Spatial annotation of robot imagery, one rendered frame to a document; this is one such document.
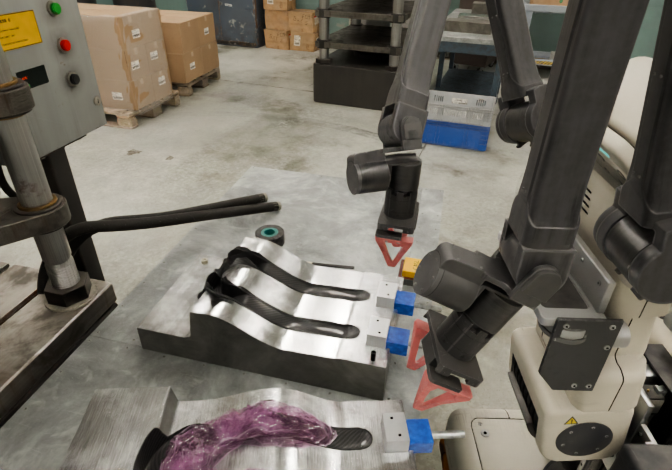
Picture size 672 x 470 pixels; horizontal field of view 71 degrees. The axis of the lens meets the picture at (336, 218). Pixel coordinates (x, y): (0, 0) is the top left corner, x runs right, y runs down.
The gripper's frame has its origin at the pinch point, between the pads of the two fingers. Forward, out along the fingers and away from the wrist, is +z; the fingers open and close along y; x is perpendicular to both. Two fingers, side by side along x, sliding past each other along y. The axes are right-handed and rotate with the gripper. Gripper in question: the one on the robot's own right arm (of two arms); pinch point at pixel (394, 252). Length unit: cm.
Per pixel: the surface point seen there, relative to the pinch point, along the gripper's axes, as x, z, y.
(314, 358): -10.8, 14.0, 17.4
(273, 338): -19.3, 13.0, 15.7
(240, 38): -319, 84, -633
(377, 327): -0.6, 9.7, 10.9
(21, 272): -93, 24, 1
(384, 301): -0.6, 10.6, 2.2
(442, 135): 7, 87, -313
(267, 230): -37.2, 18.3, -27.0
